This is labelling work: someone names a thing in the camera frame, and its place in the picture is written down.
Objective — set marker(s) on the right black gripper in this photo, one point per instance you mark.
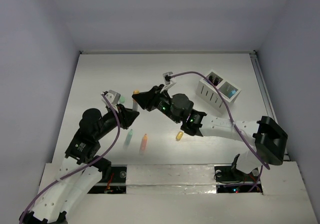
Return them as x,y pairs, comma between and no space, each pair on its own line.
148,100

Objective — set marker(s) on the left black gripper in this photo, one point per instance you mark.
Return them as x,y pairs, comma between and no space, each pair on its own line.
122,116

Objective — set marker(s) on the orange pastel marker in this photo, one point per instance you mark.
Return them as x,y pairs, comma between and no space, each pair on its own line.
143,144

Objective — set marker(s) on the blue pastel marker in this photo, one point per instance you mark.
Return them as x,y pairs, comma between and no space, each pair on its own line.
233,92

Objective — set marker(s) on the orange clear marker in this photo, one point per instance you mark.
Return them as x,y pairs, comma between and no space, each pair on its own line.
135,105

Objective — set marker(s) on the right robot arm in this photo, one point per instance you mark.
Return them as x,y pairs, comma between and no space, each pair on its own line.
265,139

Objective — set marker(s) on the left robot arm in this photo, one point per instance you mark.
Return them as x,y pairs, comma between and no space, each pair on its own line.
81,167

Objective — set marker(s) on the green marker cap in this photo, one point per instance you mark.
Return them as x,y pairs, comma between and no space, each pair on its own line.
122,100

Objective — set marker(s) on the green pastel marker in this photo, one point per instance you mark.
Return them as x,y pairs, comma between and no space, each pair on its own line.
128,139

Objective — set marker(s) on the white two-slot pen holder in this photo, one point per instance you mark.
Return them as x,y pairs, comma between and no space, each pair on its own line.
210,93

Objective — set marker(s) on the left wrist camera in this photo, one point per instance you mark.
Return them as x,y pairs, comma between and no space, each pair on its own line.
113,97

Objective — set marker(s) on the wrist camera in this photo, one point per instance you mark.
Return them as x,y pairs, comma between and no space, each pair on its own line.
169,80
113,97

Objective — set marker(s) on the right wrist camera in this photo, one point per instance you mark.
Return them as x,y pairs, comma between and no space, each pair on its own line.
169,80

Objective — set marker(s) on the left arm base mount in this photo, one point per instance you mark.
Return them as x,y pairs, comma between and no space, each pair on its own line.
115,184

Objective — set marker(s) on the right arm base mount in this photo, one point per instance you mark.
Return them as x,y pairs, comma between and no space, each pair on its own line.
230,180

